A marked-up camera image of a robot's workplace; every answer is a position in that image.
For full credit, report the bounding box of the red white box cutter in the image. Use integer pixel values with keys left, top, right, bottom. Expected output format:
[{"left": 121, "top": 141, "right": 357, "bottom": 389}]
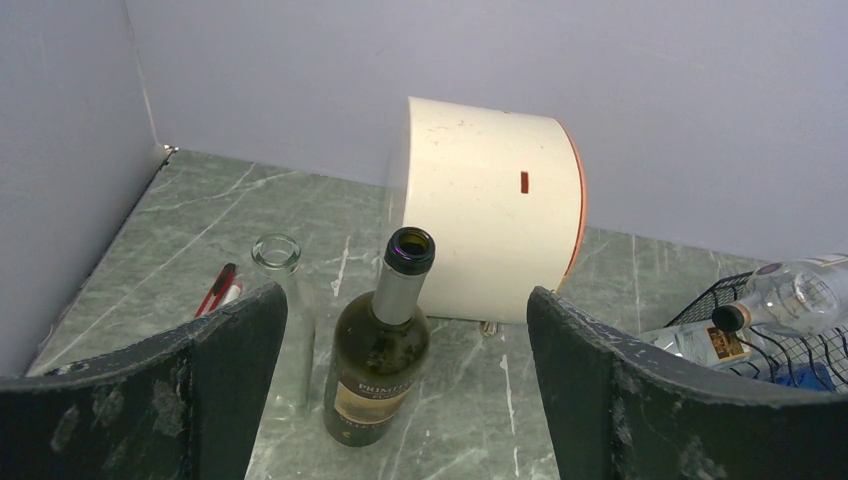
[{"left": 194, "top": 263, "right": 244, "bottom": 318}]

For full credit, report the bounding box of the dark green silver-capped wine bottle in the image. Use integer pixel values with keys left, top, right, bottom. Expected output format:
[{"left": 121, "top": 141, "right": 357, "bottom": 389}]
[{"left": 323, "top": 227, "right": 436, "bottom": 447}]

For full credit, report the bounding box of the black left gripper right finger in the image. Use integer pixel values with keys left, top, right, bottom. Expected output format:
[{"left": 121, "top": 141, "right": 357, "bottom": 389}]
[{"left": 527, "top": 287, "right": 847, "bottom": 479}]

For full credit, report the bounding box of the clear bottle with black cap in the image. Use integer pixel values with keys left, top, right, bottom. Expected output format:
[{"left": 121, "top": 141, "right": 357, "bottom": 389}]
[{"left": 637, "top": 320, "right": 754, "bottom": 369}]

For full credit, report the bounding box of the white cylindrical drum appliance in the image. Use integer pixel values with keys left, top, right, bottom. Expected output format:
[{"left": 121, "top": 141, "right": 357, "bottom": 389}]
[{"left": 382, "top": 97, "right": 588, "bottom": 324}]

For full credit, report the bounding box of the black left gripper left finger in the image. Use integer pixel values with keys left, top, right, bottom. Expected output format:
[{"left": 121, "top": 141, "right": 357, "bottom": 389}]
[{"left": 1, "top": 283, "right": 285, "bottom": 479}]

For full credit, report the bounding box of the clear tall glass bottle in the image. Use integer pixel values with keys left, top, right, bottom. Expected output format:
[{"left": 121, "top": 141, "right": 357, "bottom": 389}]
[{"left": 249, "top": 233, "right": 316, "bottom": 416}]

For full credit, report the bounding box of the black wire wine rack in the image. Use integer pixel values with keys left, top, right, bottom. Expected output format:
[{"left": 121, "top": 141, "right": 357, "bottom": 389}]
[{"left": 663, "top": 272, "right": 847, "bottom": 393}]

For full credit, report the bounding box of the clear bottle with cork stopper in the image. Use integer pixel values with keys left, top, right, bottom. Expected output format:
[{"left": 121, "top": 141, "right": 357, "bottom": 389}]
[{"left": 711, "top": 253, "right": 847, "bottom": 338}]

